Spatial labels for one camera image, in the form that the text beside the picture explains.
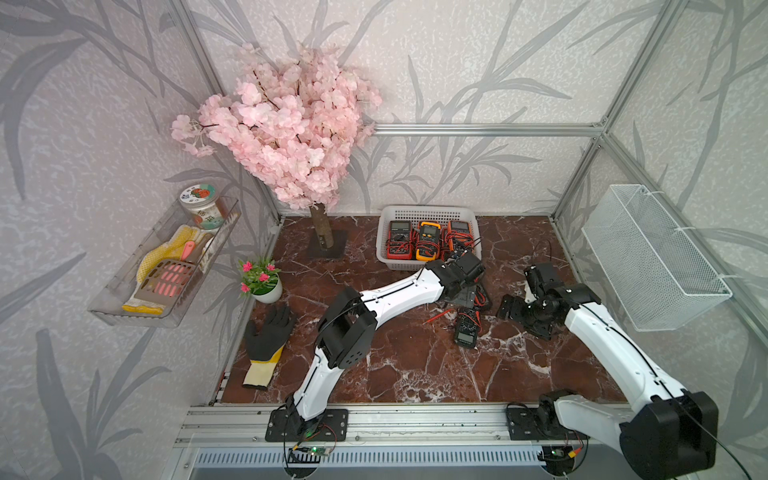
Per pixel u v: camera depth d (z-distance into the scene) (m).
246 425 0.76
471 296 0.81
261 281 0.87
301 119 0.60
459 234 1.01
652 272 0.61
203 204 0.69
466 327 0.87
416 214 1.12
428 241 0.96
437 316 0.94
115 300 0.57
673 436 0.38
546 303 0.58
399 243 1.02
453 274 0.65
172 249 0.67
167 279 0.61
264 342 0.87
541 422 0.67
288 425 0.65
